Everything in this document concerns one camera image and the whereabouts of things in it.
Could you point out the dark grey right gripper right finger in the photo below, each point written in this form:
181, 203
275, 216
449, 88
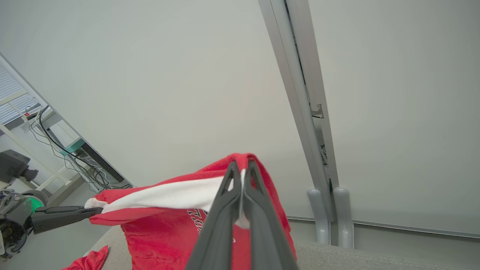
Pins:
266, 232

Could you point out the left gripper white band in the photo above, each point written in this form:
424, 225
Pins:
22, 206

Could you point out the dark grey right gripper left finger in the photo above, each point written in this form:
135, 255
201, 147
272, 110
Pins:
217, 232

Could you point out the red Bulls basketball jersey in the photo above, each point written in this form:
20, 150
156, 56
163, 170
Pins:
92, 258

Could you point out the red shorts with white trim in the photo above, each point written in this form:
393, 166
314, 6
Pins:
161, 232

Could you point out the black flat panel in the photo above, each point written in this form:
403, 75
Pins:
101, 163

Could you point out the black grey machine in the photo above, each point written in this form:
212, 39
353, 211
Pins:
13, 163

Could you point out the teal box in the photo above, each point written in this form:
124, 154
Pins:
75, 145

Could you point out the white red power strip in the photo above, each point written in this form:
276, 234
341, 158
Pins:
33, 111

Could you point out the white window blinds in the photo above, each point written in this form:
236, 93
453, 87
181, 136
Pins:
9, 86

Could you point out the white metal table frame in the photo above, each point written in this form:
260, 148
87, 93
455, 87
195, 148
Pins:
48, 182

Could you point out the grey metal partition post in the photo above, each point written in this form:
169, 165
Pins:
296, 75

